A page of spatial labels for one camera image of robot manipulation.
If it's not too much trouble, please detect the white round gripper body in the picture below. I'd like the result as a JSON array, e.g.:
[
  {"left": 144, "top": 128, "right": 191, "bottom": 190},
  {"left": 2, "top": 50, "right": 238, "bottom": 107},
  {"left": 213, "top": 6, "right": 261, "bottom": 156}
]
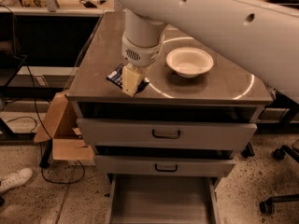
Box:
[{"left": 121, "top": 34, "right": 164, "bottom": 68}]

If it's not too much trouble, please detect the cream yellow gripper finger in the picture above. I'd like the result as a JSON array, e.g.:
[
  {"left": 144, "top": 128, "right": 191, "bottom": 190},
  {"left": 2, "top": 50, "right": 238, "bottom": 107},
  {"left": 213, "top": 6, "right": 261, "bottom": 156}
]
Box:
[{"left": 121, "top": 63, "right": 146, "bottom": 97}]

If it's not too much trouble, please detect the blue rxbar blueberry wrapper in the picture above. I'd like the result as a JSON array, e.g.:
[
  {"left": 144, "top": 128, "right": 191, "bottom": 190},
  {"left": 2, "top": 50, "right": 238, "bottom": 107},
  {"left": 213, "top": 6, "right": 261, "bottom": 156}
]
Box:
[{"left": 106, "top": 63, "right": 149, "bottom": 93}]

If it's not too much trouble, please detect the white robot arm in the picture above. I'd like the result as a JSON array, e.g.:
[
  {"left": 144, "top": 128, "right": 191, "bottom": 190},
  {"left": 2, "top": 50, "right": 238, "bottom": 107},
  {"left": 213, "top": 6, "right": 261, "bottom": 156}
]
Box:
[{"left": 119, "top": 0, "right": 299, "bottom": 103}]

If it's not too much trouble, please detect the grey top drawer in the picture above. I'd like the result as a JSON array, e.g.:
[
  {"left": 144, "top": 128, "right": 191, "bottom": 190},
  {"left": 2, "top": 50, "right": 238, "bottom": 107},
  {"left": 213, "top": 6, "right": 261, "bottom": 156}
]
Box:
[{"left": 78, "top": 119, "right": 257, "bottom": 150}]

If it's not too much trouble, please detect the grey drawer cabinet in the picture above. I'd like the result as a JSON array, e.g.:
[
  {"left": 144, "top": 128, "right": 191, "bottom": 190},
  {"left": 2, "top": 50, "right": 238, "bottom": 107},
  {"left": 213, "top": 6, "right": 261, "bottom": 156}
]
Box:
[{"left": 66, "top": 10, "right": 275, "bottom": 224}]

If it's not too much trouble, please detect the grey middle drawer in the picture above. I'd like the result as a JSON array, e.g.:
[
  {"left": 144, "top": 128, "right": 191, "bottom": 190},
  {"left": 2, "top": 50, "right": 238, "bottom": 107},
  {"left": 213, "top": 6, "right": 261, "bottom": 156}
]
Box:
[{"left": 94, "top": 155, "right": 235, "bottom": 177}]

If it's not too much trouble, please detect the grey open bottom drawer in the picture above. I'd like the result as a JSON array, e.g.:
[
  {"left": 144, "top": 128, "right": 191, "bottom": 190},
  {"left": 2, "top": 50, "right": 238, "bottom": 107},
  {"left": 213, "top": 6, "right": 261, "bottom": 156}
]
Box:
[{"left": 105, "top": 175, "right": 221, "bottom": 224}]

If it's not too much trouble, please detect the white paper bowl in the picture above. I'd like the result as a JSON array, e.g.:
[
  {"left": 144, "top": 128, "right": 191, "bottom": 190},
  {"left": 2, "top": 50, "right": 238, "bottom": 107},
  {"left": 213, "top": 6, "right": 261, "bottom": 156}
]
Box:
[{"left": 166, "top": 47, "right": 214, "bottom": 78}]

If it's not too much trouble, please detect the brown cardboard box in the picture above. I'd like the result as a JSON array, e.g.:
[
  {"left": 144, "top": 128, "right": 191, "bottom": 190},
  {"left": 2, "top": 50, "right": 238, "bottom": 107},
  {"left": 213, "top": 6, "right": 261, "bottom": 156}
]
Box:
[{"left": 34, "top": 91, "right": 94, "bottom": 168}]

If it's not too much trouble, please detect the wooden background workbench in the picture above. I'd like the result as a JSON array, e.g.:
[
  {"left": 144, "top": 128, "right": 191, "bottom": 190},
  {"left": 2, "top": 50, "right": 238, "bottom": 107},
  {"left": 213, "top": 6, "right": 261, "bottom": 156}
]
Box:
[{"left": 0, "top": 0, "right": 120, "bottom": 17}]

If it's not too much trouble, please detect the white sneaker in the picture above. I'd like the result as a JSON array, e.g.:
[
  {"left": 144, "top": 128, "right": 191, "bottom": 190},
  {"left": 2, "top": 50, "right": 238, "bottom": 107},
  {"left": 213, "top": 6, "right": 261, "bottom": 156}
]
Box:
[{"left": 0, "top": 168, "right": 34, "bottom": 194}]

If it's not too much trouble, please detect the black office chair base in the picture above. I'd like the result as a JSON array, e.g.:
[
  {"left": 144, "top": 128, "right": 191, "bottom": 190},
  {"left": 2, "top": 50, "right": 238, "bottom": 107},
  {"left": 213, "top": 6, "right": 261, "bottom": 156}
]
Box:
[{"left": 259, "top": 139, "right": 299, "bottom": 217}]

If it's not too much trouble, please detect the black floor cable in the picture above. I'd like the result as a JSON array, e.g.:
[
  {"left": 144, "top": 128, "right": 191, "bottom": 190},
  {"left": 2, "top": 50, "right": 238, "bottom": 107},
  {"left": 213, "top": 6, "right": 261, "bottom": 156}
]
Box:
[{"left": 0, "top": 3, "right": 86, "bottom": 185}]

